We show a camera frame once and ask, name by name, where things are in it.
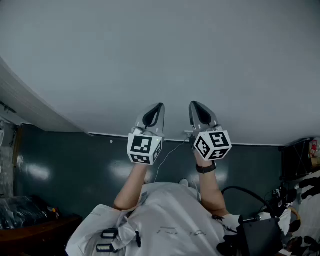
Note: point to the person's white shirt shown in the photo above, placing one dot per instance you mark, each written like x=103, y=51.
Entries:
x=170, y=215

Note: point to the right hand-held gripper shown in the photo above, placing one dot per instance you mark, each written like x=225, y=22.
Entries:
x=212, y=145

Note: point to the black wristwatch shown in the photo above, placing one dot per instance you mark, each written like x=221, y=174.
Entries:
x=206, y=168

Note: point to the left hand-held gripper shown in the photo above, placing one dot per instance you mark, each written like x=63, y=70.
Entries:
x=142, y=147

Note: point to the orange-capped tool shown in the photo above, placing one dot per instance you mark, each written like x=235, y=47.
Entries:
x=53, y=212

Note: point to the red label box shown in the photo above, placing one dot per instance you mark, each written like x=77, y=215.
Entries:
x=313, y=148

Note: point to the black camera rig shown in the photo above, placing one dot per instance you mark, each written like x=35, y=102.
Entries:
x=282, y=200

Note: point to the black shelf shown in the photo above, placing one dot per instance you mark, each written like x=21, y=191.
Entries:
x=290, y=160

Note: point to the person's right forearm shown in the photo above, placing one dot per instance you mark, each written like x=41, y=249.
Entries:
x=211, y=190

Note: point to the brown wooden frame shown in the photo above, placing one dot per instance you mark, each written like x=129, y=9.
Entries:
x=30, y=237

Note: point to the person's left forearm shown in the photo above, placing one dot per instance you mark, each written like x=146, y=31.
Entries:
x=131, y=185

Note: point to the person's right white shoe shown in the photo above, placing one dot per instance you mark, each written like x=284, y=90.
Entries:
x=184, y=182

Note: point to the black and white cloth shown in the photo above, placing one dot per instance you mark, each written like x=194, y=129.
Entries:
x=310, y=207

